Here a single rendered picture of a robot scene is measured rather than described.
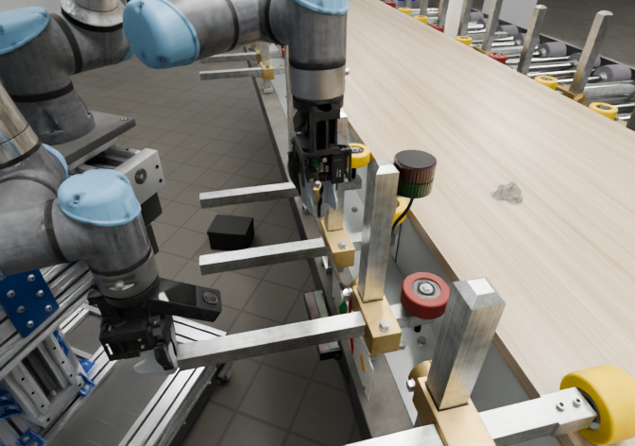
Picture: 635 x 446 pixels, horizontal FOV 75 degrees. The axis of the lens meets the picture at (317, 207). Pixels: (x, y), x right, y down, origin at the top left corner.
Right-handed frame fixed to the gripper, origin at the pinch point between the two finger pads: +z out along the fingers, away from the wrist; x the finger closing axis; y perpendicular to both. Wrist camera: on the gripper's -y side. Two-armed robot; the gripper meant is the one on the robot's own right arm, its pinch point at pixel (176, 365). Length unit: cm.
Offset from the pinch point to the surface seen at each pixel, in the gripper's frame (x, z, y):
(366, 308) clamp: -0.9, -4.3, -32.1
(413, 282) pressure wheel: -1.7, -7.9, -40.6
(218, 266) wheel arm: -23.4, 1.7, -7.3
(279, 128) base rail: -111, 13, -33
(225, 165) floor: -211, 83, -7
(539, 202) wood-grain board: -18, -7, -78
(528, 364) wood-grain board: 16, -7, -50
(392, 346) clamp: 5.1, -1.0, -34.9
